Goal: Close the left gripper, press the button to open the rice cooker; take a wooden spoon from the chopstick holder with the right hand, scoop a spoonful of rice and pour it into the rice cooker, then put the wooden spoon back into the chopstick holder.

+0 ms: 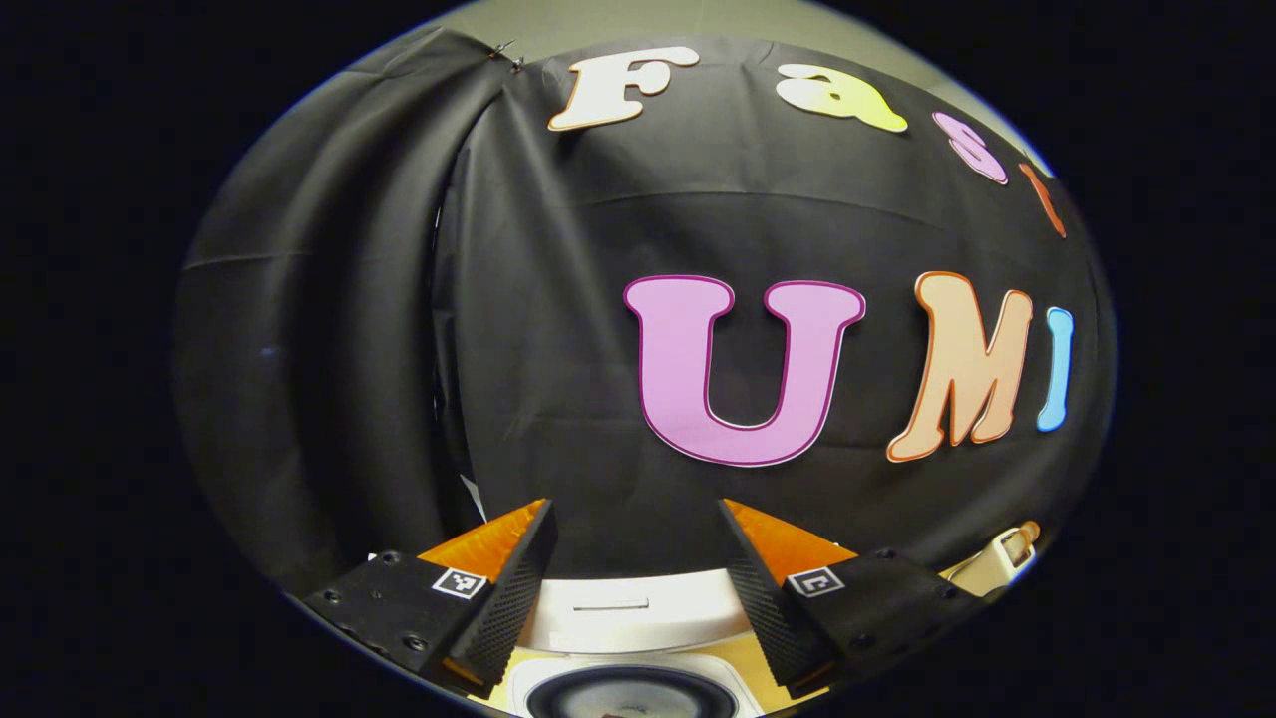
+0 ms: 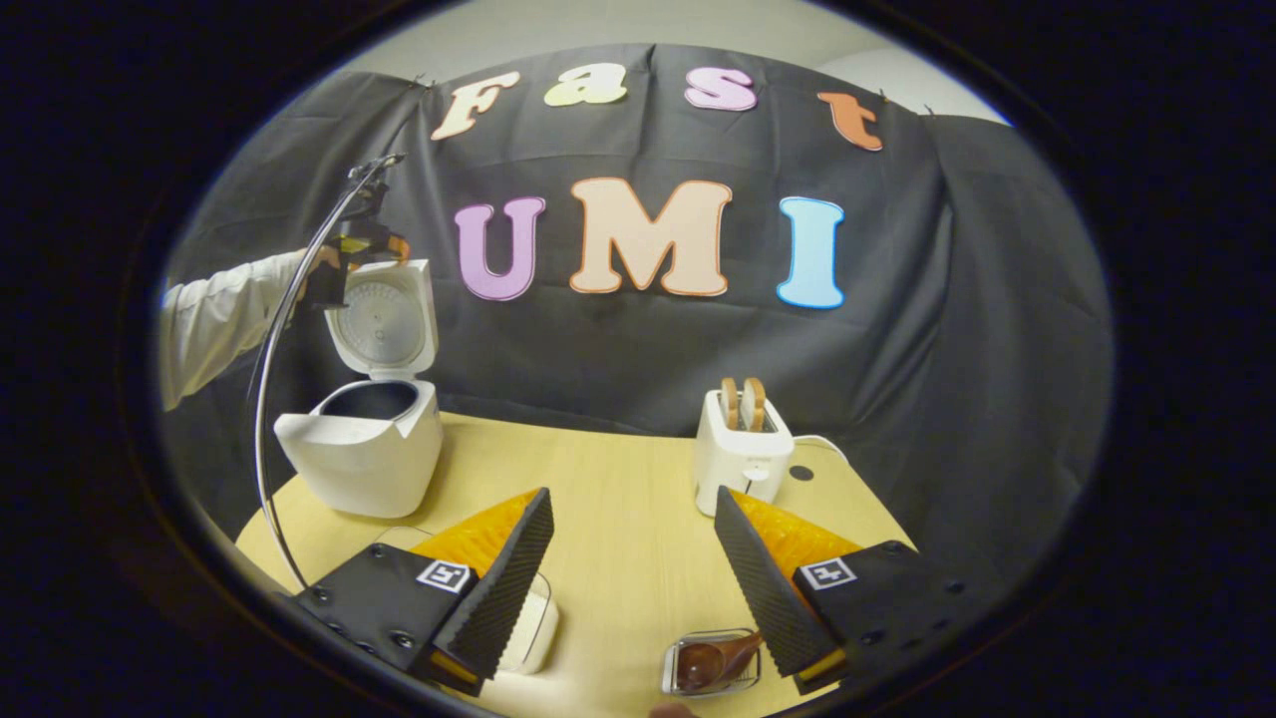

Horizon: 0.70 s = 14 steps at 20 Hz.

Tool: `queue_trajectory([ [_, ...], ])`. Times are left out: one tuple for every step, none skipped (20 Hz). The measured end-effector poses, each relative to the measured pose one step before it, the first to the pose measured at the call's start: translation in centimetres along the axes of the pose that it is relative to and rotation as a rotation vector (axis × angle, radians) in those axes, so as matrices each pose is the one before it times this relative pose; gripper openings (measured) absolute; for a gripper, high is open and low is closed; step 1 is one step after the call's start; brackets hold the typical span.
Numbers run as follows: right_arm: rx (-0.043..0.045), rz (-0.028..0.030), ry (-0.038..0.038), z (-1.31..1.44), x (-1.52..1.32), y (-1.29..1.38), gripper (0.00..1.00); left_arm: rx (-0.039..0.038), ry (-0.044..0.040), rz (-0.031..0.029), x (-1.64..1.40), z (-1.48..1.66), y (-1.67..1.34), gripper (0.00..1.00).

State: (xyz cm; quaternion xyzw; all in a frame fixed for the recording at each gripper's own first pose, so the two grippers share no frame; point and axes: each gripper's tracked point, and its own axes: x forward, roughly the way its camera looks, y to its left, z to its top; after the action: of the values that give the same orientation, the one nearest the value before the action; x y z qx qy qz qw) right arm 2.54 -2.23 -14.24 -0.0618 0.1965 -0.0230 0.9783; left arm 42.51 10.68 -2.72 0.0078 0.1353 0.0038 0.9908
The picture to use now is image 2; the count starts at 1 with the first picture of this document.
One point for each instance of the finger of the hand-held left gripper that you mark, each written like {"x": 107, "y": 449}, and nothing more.
{"x": 374, "y": 247}

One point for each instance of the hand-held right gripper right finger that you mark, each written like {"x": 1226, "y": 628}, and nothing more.
{"x": 763, "y": 598}

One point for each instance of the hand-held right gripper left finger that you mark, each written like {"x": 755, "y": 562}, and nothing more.
{"x": 508, "y": 598}

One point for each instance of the clear rice container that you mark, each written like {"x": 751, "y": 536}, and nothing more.
{"x": 528, "y": 638}

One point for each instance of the brown wooden spoon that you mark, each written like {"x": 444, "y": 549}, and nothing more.
{"x": 703, "y": 663}

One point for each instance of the clear ribbed chopstick holder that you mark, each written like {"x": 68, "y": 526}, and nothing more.
{"x": 678, "y": 683}

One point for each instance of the white rice cooker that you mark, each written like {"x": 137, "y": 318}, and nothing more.
{"x": 369, "y": 469}

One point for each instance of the white toaster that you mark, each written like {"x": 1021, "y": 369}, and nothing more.
{"x": 738, "y": 469}

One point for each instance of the brown bread slice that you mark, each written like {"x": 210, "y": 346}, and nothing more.
{"x": 755, "y": 404}
{"x": 730, "y": 404}

